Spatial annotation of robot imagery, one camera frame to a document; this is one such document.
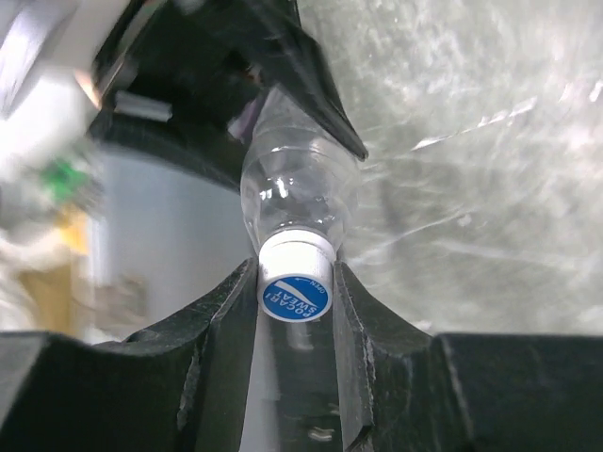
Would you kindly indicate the clear bottle white cap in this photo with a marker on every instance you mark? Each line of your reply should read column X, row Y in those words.
column 296, row 176

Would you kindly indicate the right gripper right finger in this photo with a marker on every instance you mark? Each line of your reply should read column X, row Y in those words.
column 401, row 389

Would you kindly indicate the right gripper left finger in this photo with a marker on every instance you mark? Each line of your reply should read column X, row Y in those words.
column 178, row 385

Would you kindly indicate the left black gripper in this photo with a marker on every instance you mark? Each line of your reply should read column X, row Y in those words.
column 177, row 94

